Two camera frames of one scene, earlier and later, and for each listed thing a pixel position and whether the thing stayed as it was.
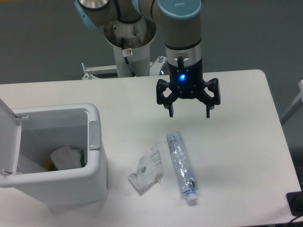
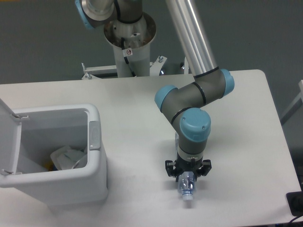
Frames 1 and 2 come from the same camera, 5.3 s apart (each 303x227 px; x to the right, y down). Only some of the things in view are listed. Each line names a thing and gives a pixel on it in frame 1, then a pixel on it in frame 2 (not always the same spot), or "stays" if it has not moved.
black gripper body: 185,70 → 182,166
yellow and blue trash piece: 50,166 stays
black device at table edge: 295,202 stays
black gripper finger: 167,101 → 171,170
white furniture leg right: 295,106 stays
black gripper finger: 213,85 → 205,169
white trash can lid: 10,131 stays
